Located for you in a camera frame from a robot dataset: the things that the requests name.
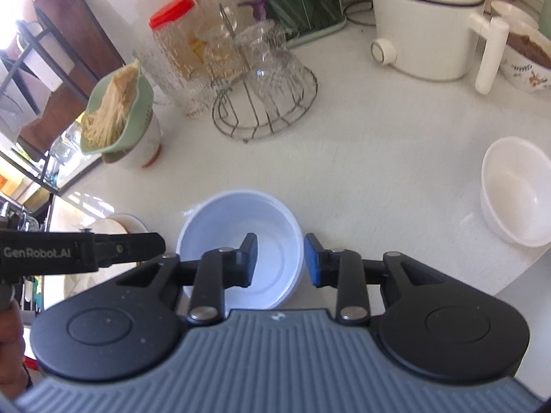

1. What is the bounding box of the bundle of dry noodles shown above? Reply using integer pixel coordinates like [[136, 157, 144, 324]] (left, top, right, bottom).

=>
[[82, 62, 142, 147]]

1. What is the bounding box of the clear glass cup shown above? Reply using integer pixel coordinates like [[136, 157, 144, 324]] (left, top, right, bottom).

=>
[[235, 21, 318, 115], [201, 23, 244, 84]]

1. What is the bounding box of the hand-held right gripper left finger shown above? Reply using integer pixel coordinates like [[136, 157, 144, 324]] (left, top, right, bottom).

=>
[[115, 232, 259, 327]]

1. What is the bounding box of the white ceramic bowl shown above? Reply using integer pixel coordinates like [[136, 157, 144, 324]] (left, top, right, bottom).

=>
[[101, 114, 163, 169]]

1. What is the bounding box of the red-lid plastic jar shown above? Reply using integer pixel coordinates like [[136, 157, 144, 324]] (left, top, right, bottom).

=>
[[149, 0, 209, 80]]

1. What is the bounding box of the clear drinking glass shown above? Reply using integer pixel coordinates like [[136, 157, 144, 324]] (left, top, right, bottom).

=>
[[48, 120, 94, 181]]

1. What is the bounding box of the white plastic bowl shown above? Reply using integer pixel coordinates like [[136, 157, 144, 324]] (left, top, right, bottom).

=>
[[479, 136, 551, 248], [176, 188, 307, 311]]

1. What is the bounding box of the metal wire cup rack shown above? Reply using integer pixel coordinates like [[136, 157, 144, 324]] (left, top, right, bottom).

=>
[[211, 3, 319, 144]]

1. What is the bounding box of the textured glass pitcher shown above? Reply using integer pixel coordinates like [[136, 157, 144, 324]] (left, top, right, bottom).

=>
[[137, 13, 225, 120]]

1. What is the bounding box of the dark metal dish rack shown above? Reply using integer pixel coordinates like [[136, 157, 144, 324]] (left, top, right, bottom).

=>
[[0, 19, 102, 201]]

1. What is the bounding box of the floral ceramic pot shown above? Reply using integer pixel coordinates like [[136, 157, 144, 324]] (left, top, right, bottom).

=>
[[490, 0, 551, 94]]

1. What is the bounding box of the green colander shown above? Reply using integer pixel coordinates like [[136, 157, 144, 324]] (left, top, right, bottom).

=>
[[80, 61, 156, 155]]

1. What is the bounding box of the white electric pot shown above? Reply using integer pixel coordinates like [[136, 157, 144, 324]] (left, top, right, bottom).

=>
[[369, 0, 511, 95]]

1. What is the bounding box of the person's left hand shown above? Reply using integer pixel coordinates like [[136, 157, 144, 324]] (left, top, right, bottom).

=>
[[0, 300, 30, 399]]

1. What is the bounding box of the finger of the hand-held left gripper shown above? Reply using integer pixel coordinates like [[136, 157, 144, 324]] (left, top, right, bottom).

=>
[[92, 231, 166, 271]]

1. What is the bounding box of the green utensil holder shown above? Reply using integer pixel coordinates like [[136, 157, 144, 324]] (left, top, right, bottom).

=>
[[236, 0, 347, 49]]

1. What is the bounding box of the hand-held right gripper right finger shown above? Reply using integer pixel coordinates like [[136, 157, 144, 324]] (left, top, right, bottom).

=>
[[303, 232, 444, 327]]

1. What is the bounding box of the brown cutting board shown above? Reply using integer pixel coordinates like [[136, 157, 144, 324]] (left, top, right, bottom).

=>
[[17, 0, 127, 162]]

